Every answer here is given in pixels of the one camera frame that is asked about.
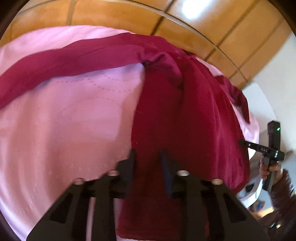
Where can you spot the person's right forearm sleeve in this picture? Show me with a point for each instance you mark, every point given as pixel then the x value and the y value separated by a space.
pixel 280 224

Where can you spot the person's right hand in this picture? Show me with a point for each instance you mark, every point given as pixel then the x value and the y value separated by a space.
pixel 277 168

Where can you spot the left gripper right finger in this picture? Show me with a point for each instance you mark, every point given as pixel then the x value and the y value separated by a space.
pixel 209 209

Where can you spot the wooden wardrobe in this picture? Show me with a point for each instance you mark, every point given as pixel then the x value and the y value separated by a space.
pixel 238 37

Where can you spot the dark red cloth garment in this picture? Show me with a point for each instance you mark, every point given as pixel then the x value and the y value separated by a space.
pixel 183 108

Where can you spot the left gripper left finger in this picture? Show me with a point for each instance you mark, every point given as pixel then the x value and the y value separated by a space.
pixel 85 211

